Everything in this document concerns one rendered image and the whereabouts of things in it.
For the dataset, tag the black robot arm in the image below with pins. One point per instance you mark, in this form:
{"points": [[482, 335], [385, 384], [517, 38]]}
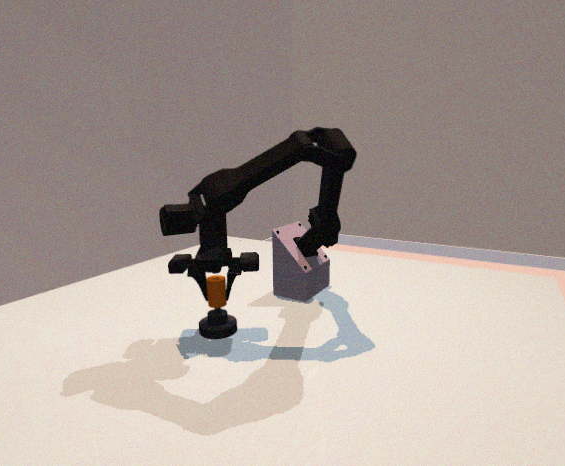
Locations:
{"points": [[226, 188]]}

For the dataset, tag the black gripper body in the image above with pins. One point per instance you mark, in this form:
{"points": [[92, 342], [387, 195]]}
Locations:
{"points": [[247, 262]]}

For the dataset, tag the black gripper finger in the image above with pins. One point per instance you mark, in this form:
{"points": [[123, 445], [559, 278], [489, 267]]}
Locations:
{"points": [[230, 279], [201, 280]]}

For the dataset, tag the dark grey round pedestal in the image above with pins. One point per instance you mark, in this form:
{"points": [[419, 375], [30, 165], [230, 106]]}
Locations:
{"points": [[217, 325]]}

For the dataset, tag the orange knob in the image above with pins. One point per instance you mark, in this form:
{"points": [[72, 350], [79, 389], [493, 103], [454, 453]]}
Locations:
{"points": [[216, 291]]}

